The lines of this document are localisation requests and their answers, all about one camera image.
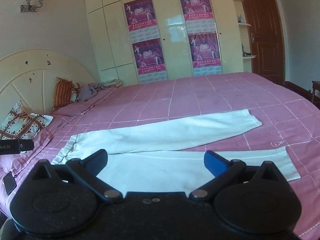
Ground white brown patterned pillow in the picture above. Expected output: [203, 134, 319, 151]
[0, 100, 53, 140]

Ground small white floral pillow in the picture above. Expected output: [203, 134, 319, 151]
[71, 81, 83, 103]

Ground brown wooden door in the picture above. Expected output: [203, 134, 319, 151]
[236, 0, 286, 85]

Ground lilac crumpled cloth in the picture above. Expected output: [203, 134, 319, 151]
[76, 82, 110, 102]

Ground purple calendar wall poster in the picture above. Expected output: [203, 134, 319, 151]
[178, 0, 216, 33]
[132, 38, 168, 84]
[124, 0, 158, 43]
[187, 32, 223, 77]

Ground pink checked bed sheet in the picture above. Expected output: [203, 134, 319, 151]
[0, 72, 320, 240]

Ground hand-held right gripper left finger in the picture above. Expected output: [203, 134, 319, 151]
[32, 149, 123, 203]

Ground cream wooden headboard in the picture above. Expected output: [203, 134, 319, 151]
[0, 49, 97, 120]

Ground white pants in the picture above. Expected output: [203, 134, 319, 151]
[51, 109, 301, 198]

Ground cream glossy wardrobe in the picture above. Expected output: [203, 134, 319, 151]
[82, 0, 257, 87]

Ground dark wooden furniture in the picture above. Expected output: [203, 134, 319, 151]
[311, 80, 320, 103]

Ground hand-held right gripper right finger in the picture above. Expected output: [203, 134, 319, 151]
[189, 150, 282, 202]

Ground black smartphone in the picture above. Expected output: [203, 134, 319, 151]
[3, 171, 17, 196]

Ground orange striped pillow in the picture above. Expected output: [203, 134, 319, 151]
[51, 77, 75, 112]

